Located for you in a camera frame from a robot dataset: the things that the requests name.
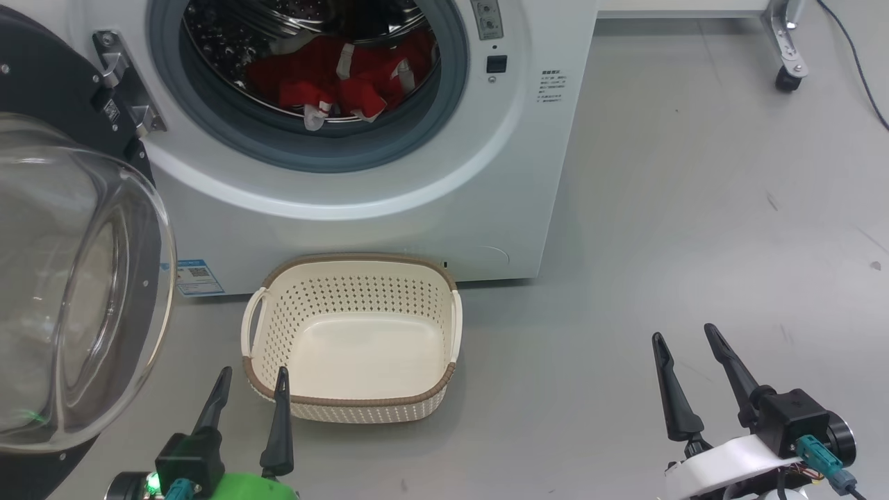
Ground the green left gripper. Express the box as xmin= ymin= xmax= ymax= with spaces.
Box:
xmin=191 ymin=366 xmax=301 ymax=500

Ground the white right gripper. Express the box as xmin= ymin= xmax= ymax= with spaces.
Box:
xmin=651 ymin=323 xmax=820 ymax=500

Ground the black round glass washer door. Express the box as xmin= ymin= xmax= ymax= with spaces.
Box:
xmin=0 ymin=7 xmax=178 ymax=500

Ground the red and white garment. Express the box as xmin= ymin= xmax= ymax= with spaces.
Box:
xmin=244 ymin=31 xmax=438 ymax=131

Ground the cream perforated laundry basket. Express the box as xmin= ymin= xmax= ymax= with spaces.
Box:
xmin=240 ymin=253 xmax=464 ymax=424

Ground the white front-load washing machine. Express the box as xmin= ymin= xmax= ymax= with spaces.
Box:
xmin=0 ymin=0 xmax=599 ymax=296

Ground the blue energy label sticker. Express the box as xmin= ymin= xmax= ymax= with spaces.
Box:
xmin=174 ymin=259 xmax=225 ymax=297

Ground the black text warning label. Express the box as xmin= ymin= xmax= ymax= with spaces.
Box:
xmin=538 ymin=68 xmax=567 ymax=105

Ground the metal leg with caster wheel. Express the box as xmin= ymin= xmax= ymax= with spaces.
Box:
xmin=761 ymin=0 xmax=810 ymax=93

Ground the black right gripper cable teal plug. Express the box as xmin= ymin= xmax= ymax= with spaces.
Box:
xmin=795 ymin=435 xmax=865 ymax=500

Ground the black floor cable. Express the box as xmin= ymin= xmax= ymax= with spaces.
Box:
xmin=816 ymin=0 xmax=889 ymax=131

